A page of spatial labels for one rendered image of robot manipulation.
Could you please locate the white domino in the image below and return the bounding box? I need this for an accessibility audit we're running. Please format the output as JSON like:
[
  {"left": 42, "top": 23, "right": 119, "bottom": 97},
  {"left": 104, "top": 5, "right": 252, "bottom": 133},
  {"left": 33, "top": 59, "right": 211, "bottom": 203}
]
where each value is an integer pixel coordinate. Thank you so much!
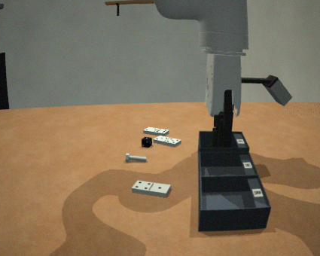
[
  {"left": 132, "top": 181, "right": 171, "bottom": 197},
  {"left": 153, "top": 136, "right": 181, "bottom": 147},
  {"left": 143, "top": 127, "right": 169, "bottom": 136}
]

